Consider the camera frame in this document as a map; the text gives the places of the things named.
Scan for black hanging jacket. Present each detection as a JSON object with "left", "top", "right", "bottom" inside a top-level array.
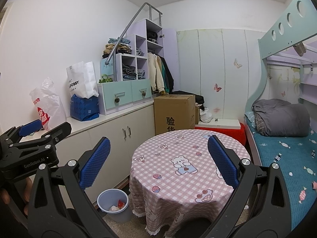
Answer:
[{"left": 162, "top": 56, "right": 175, "bottom": 92}]

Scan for round table, pink checkered cloth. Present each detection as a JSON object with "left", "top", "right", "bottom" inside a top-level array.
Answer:
[{"left": 129, "top": 129, "right": 252, "bottom": 236}]

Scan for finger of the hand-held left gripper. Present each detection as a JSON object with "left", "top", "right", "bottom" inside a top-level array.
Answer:
[
  {"left": 11, "top": 121, "right": 72, "bottom": 152},
  {"left": 0, "top": 119, "right": 42, "bottom": 147}
]

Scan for large cardboard box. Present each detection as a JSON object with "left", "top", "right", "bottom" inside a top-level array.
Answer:
[{"left": 154, "top": 94, "right": 196, "bottom": 135}]

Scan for pale teal panel box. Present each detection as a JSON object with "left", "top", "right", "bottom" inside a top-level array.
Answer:
[{"left": 100, "top": 54, "right": 116, "bottom": 82}]

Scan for blue patterned bag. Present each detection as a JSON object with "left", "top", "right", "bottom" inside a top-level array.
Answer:
[{"left": 70, "top": 94, "right": 100, "bottom": 122}]

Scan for white paper bag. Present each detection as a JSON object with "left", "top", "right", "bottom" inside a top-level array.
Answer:
[{"left": 66, "top": 61, "right": 99, "bottom": 99}]

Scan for black cloth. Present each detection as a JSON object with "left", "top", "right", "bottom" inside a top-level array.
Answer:
[{"left": 171, "top": 90, "right": 205, "bottom": 111}]

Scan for teal candy print bedsheet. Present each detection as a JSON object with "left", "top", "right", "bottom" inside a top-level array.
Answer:
[{"left": 250, "top": 126, "right": 317, "bottom": 231}]

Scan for cream hanging jacket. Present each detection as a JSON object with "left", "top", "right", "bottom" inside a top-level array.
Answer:
[{"left": 148, "top": 53, "right": 165, "bottom": 93}]

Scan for white plastic bag red print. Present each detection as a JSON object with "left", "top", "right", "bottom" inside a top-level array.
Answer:
[{"left": 30, "top": 77, "right": 67, "bottom": 131}]

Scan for pile of folded clothes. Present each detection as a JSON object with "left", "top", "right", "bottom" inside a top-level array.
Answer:
[{"left": 102, "top": 37, "right": 132, "bottom": 59}]

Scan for white floor cabinet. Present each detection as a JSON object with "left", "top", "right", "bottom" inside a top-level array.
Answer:
[{"left": 18, "top": 99, "right": 156, "bottom": 206}]

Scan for grey blanket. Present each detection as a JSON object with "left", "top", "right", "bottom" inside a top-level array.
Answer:
[{"left": 252, "top": 99, "right": 310, "bottom": 137}]

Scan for person's left hand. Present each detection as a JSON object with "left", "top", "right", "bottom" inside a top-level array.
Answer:
[{"left": 0, "top": 177, "right": 33, "bottom": 216}]

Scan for folded dark jeans stack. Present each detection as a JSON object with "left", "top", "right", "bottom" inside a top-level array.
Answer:
[{"left": 122, "top": 64, "right": 137, "bottom": 78}]

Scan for small white plastic bag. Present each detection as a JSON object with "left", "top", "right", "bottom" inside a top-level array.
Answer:
[{"left": 199, "top": 108, "right": 213, "bottom": 123}]

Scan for light blue trash bin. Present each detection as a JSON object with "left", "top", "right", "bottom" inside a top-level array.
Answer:
[{"left": 97, "top": 189, "right": 133, "bottom": 224}]

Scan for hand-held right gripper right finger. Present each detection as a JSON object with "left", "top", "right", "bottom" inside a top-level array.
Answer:
[{"left": 207, "top": 135, "right": 294, "bottom": 238}]

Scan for brown hanging cloth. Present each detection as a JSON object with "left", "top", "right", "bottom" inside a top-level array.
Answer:
[{"left": 293, "top": 43, "right": 306, "bottom": 56}]

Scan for grey metal handrail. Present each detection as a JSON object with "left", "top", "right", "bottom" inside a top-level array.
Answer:
[{"left": 105, "top": 2, "right": 162, "bottom": 65}]

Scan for teal bunk bed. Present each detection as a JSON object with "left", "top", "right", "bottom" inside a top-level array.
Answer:
[{"left": 244, "top": 0, "right": 317, "bottom": 231}]

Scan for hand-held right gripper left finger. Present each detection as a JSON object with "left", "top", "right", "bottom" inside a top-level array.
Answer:
[{"left": 27, "top": 137, "right": 117, "bottom": 238}]

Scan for folded black clothes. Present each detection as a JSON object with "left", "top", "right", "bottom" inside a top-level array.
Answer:
[{"left": 147, "top": 30, "right": 159, "bottom": 43}]

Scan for light blue pillow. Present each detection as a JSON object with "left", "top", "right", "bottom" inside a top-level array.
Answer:
[{"left": 245, "top": 111, "right": 257, "bottom": 128}]

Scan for green hanging jacket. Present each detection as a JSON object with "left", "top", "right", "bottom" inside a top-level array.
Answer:
[{"left": 161, "top": 57, "right": 170, "bottom": 92}]

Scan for teal drawer unit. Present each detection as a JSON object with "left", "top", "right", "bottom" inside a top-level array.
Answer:
[{"left": 97, "top": 79, "right": 153, "bottom": 116}]

